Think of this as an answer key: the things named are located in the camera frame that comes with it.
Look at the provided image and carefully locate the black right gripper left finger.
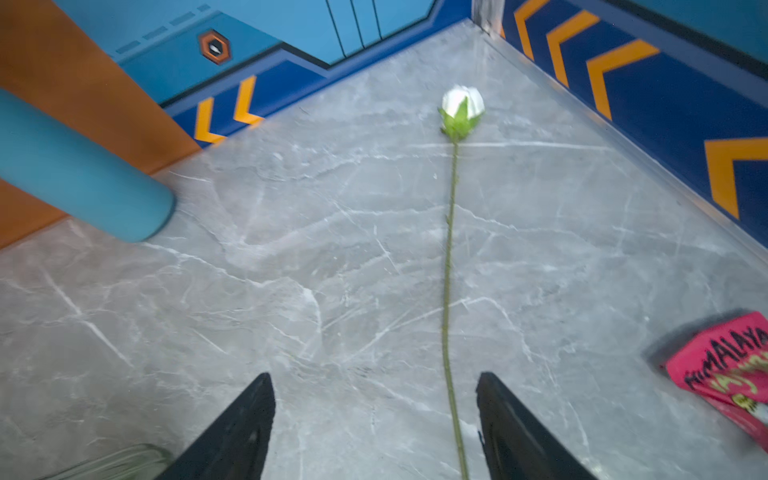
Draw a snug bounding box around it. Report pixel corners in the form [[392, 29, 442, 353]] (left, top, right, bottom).
[[157, 373, 276, 480]]

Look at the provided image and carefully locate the teal ceramic vase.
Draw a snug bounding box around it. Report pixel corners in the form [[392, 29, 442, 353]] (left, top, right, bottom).
[[1, 90, 176, 243]]

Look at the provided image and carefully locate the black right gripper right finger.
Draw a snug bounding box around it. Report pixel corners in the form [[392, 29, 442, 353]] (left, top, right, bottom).
[[476, 372, 595, 480]]

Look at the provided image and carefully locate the clear glass vase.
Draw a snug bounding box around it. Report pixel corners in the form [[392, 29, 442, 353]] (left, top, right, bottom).
[[43, 444, 174, 480]]

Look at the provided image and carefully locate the white rose flower stem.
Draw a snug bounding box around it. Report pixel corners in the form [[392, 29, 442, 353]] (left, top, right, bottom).
[[438, 85, 486, 480]]

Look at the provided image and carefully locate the pink candy wrapper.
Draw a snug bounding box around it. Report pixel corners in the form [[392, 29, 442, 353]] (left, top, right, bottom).
[[664, 311, 767, 449]]

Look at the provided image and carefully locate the right aluminium corner post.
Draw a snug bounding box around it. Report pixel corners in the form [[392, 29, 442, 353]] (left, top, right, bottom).
[[471, 0, 506, 37]]

